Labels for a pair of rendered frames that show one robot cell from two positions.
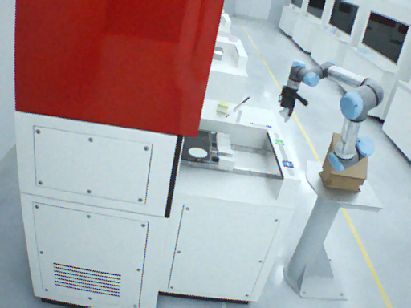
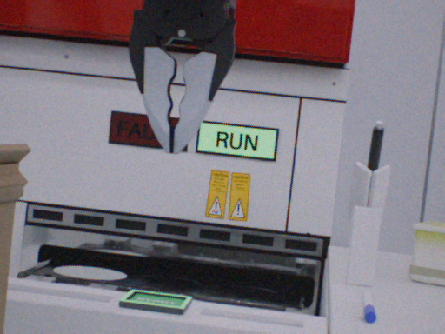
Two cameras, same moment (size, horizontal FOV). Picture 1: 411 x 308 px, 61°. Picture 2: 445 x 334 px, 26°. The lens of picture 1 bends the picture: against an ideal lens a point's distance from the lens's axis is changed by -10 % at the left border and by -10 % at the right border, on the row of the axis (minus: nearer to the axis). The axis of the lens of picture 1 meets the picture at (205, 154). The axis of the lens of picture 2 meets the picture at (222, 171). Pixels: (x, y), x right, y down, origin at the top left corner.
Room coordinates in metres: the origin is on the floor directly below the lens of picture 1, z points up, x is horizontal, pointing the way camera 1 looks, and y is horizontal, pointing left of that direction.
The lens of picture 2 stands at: (2.26, -1.23, 1.13)
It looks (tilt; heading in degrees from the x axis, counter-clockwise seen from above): 3 degrees down; 102
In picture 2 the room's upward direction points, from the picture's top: 6 degrees clockwise
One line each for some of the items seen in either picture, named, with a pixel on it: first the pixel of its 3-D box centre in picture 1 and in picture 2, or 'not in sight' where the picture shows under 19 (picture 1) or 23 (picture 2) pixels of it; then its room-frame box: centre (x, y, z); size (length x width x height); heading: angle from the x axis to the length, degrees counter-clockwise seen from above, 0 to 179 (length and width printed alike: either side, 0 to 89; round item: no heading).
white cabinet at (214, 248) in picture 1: (217, 208); not in sight; (2.03, -0.15, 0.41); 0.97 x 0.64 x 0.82; 6
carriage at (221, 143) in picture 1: (224, 151); not in sight; (1.96, -0.10, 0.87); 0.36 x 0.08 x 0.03; 6
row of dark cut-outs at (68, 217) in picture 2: not in sight; (172, 230); (1.90, 0.16, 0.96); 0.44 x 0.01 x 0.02; 6
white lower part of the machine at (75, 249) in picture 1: (107, 220); not in sight; (1.68, 0.49, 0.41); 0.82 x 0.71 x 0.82; 6
